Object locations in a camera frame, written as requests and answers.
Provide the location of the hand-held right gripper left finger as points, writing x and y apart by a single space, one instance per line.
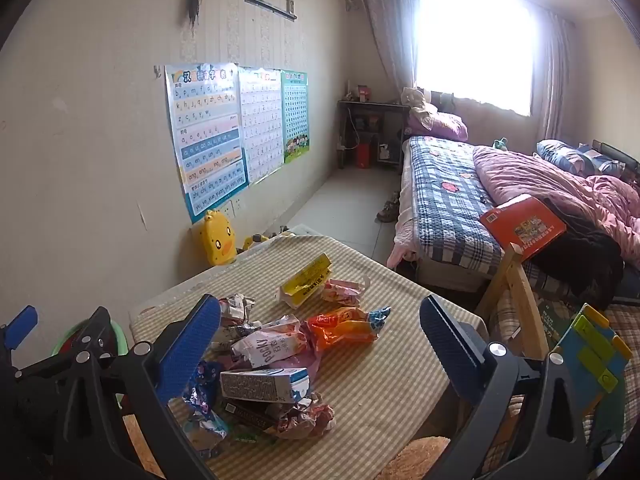
192 345

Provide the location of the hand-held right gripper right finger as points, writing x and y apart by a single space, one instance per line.
450 345

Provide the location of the blue green toy board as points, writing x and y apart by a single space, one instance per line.
585 360

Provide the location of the pink quilt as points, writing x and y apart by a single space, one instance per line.
540 180

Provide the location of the white wall socket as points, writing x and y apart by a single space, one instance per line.
238 205

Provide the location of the orange cardboard box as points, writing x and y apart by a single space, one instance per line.
520 225

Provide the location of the orange snack wrapper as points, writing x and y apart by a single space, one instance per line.
340 327

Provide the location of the white pink snack wrapper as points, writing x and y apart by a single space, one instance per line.
265 347

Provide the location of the purple pillow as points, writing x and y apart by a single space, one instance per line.
445 127

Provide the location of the red patterned wrapper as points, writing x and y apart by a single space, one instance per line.
305 417

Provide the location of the white chart wall poster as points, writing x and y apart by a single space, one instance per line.
260 120

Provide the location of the metal wall bracket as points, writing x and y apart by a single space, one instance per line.
270 6

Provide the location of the checkered cloth table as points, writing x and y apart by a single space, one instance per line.
390 385

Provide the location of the blue letter wall poster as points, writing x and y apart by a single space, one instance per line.
205 135

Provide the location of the red container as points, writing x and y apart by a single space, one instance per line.
363 155

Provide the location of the black cloth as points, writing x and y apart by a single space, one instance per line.
580 260

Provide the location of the small red box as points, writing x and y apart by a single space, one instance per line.
364 93

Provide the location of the brown plush toy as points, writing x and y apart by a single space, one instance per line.
415 460

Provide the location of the yellow duck toy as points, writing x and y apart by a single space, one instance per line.
217 237

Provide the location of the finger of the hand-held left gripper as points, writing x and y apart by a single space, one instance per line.
22 322
95 332

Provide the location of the beige stuffed toy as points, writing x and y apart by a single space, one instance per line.
417 100

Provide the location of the yellow toy car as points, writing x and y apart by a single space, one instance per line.
255 241

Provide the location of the blue striped pillow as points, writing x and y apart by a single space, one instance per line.
565 157

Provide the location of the pair of grey shoes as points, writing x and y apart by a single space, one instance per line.
387 210

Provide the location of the brown plaid cloth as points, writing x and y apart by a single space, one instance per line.
625 325

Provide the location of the dark brown box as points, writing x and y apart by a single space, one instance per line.
247 412

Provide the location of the red bucket with green rim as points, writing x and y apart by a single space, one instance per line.
119 340

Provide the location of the wooden chair frame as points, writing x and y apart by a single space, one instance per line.
525 300

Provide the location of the bright window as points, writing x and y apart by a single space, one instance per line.
475 45

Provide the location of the green book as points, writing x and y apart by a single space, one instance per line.
557 322

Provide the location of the black metal shelf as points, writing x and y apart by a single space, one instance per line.
372 105

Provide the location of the pink strawberry wrapper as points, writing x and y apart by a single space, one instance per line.
340 291

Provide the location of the white small container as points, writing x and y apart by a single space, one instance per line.
384 152

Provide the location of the green chart wall poster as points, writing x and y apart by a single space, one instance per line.
295 110

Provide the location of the lace curtain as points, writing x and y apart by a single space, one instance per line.
555 85
390 35

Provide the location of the blue purple foil wrapper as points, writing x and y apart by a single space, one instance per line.
205 425

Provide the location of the dark bed headboard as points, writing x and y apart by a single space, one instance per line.
620 155

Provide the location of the yellow cardboard box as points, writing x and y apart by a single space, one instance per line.
305 280

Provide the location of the grey white wrapper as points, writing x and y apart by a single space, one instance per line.
235 310

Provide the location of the bed with plaid sheet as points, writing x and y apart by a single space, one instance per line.
445 200

